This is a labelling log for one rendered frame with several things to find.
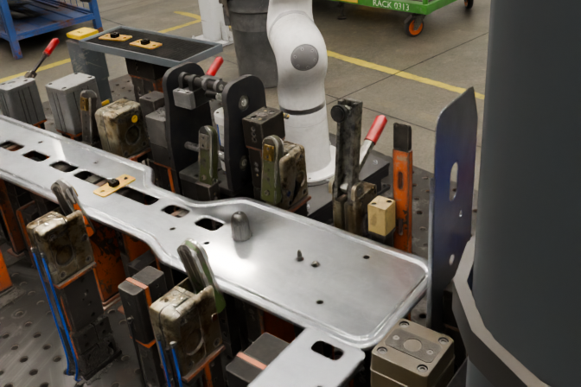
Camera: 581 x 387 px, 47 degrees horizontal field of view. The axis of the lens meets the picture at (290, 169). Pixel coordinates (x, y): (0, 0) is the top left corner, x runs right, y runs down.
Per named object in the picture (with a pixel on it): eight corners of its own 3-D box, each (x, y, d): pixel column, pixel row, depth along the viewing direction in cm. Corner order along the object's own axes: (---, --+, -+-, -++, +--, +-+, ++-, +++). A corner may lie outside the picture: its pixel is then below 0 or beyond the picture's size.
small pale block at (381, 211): (371, 368, 127) (367, 204, 109) (380, 356, 129) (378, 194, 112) (387, 375, 125) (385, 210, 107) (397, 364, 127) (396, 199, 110)
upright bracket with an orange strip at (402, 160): (393, 359, 128) (392, 123, 104) (397, 355, 129) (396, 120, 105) (407, 365, 126) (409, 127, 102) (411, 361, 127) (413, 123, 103)
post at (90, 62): (98, 184, 199) (63, 41, 178) (118, 173, 204) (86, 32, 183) (115, 190, 195) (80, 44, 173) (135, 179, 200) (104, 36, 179)
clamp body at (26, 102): (22, 203, 193) (-15, 85, 175) (55, 186, 200) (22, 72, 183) (42, 212, 187) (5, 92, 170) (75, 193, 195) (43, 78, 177)
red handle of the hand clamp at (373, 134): (331, 185, 115) (371, 111, 120) (335, 191, 117) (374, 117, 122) (352, 191, 113) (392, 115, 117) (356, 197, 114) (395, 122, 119)
